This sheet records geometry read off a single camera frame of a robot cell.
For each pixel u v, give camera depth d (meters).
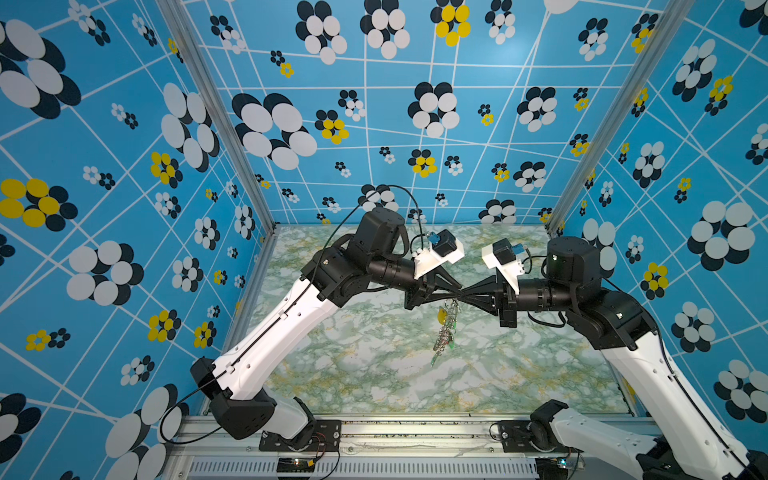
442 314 0.57
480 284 0.53
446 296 0.53
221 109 0.87
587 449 0.56
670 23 0.69
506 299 0.49
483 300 0.55
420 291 0.47
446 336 0.55
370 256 0.45
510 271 0.48
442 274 0.53
